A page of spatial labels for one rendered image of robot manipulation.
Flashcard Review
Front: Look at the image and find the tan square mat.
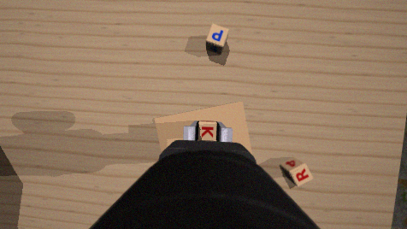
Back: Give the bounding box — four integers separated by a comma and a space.
155, 101, 252, 154

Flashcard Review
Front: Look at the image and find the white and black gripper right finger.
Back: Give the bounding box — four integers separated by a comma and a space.
216, 121, 233, 142

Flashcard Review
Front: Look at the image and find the beige letter block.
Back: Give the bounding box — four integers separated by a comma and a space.
198, 120, 217, 141
206, 24, 229, 55
280, 157, 313, 186

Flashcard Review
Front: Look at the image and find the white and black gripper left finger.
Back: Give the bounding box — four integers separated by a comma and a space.
183, 120, 199, 141

